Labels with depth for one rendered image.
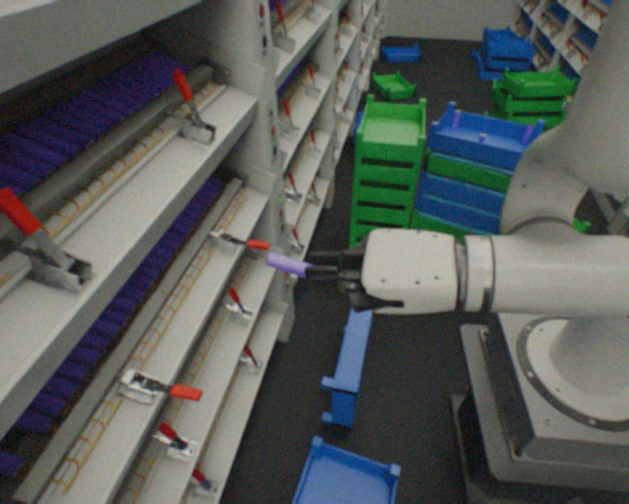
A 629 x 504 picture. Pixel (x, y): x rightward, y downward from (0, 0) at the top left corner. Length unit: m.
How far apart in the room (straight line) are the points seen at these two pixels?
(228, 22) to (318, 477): 0.93
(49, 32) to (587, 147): 0.39
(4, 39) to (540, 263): 0.45
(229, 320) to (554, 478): 0.64
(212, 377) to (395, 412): 0.53
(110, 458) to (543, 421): 0.60
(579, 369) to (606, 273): 0.33
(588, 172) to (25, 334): 0.44
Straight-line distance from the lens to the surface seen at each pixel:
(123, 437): 0.52
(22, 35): 0.34
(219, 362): 0.76
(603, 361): 0.72
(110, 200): 0.46
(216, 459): 0.90
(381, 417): 1.08
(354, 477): 1.02
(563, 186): 0.48
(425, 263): 0.42
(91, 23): 0.40
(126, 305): 0.57
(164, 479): 0.70
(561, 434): 0.73
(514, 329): 0.81
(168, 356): 0.56
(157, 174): 0.50
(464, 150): 1.28
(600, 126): 0.34
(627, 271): 0.45
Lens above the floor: 0.98
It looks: 44 degrees down
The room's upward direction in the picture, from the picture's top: straight up
